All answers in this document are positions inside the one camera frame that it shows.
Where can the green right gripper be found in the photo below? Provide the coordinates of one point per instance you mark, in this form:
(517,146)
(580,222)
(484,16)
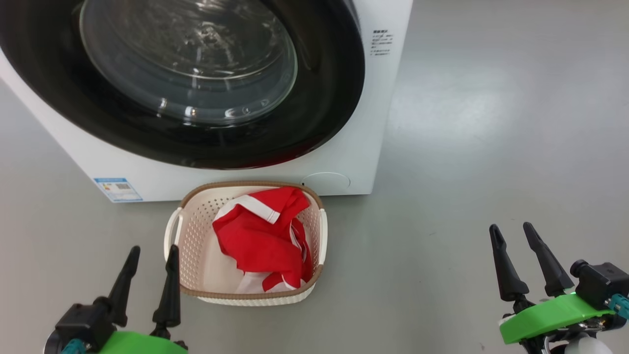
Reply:
(550,319)

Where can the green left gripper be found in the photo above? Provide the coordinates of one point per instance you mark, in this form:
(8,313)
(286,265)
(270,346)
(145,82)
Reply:
(142,344)

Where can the red and white garment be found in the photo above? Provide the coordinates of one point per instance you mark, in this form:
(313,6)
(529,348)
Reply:
(265,246)

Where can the round washing machine door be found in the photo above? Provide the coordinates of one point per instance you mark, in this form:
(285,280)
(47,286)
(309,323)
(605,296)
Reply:
(334,73)

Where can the cream laundry basket brown rim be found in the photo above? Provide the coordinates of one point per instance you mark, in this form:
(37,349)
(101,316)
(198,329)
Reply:
(196,231)

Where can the white front-load washing machine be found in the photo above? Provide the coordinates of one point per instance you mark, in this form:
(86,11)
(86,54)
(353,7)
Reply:
(373,123)

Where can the black round wrist knob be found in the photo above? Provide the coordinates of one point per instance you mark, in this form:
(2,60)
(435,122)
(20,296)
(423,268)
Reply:
(51,344)

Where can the blue energy label sticker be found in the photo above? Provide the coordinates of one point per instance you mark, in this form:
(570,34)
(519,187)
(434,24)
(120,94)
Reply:
(118,190)

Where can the printed warning text label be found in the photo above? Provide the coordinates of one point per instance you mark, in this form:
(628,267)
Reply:
(382,43)

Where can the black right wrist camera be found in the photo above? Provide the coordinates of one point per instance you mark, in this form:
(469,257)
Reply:
(599,282)

